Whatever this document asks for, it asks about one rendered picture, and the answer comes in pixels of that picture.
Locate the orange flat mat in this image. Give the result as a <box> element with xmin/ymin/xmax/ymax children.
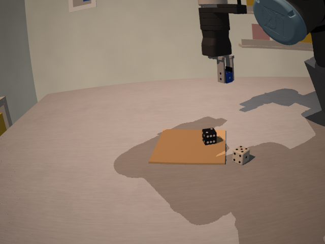
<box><xmin>148</xmin><ymin>129</ymin><xmax>225</xmax><ymax>165</ymax></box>

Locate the blue die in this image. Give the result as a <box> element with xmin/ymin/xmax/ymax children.
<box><xmin>226</xmin><ymin>71</ymin><xmax>233</xmax><ymax>83</ymax></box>

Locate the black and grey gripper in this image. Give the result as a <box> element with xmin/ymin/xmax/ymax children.
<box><xmin>198</xmin><ymin>0</ymin><xmax>247</xmax><ymax>83</ymax></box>

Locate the white die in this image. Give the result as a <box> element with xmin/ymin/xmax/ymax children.
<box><xmin>232</xmin><ymin>145</ymin><xmax>250</xmax><ymax>165</ymax></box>

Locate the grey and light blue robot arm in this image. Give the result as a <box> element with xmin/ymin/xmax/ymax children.
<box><xmin>253</xmin><ymin>0</ymin><xmax>325</xmax><ymax>68</ymax></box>

